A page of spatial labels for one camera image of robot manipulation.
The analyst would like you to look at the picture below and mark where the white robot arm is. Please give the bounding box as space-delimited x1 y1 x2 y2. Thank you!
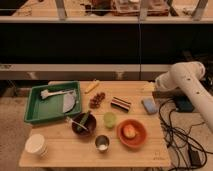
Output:
155 61 213 133

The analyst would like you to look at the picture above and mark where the green plastic cup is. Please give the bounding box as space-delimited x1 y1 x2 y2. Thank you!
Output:
103 112 116 129

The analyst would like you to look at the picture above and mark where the small metal cup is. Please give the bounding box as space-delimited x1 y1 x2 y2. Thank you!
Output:
95 135 110 152

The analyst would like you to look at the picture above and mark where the brown grape bunch toy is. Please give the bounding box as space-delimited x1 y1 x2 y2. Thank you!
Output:
89 92 105 109

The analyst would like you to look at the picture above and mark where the green vegetable in bowl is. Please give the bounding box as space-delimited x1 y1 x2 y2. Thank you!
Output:
80 110 91 126

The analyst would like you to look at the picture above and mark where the grey plate in tray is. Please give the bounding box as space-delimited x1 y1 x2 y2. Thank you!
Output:
63 93 77 113

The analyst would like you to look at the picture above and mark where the dark brown bowl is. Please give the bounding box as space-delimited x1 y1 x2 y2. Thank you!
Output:
72 113 96 137

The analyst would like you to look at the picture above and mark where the blue sponge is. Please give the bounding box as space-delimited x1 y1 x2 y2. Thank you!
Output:
142 98 158 114

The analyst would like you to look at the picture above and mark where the yellow fruit in bowl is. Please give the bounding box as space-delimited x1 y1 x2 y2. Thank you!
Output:
123 124 136 139

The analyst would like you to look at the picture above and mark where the metal spoon in bowl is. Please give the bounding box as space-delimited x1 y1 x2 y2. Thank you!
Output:
65 117 89 132

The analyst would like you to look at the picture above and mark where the orange bowl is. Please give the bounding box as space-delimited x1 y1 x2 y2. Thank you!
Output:
116 119 147 149

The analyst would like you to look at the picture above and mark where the green plastic tray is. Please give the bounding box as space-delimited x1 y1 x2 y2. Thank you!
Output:
24 81 82 124

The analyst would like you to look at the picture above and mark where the dark box on floor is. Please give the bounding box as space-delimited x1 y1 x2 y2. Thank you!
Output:
174 97 194 112

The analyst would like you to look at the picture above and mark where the black power adapter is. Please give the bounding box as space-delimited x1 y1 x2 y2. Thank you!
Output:
188 149 201 166

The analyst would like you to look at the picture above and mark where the black cable bundle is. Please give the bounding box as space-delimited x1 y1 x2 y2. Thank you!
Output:
158 97 213 171

